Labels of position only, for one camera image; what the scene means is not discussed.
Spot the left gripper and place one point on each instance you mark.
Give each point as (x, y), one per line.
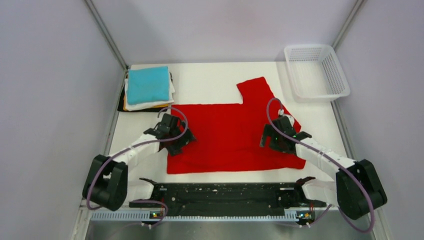
(175, 149)

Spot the white plastic basket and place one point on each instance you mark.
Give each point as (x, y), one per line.
(315, 73)

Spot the folded white t shirt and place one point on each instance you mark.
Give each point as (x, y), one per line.
(171, 88)

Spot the red t shirt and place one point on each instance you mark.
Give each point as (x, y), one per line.
(228, 136)

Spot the white cable duct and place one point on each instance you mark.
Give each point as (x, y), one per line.
(147, 216)

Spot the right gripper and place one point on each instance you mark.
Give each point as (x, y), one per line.
(267, 132)

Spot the folded blue t shirt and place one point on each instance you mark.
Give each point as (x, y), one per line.
(148, 85)

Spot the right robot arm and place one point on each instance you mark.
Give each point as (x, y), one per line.
(355, 187)

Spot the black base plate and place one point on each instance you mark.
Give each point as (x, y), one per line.
(228, 199)

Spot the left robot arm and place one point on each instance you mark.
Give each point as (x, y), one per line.
(106, 185)

